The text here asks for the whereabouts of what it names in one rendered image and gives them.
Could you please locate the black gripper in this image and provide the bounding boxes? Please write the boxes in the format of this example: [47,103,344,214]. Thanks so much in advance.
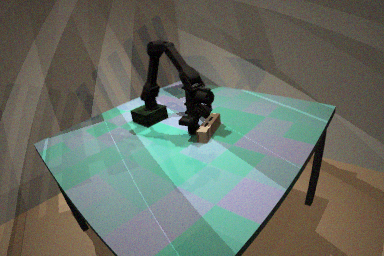
[178,101,202,133]

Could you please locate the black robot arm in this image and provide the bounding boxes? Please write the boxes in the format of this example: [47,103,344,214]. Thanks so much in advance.
[140,40,214,119]

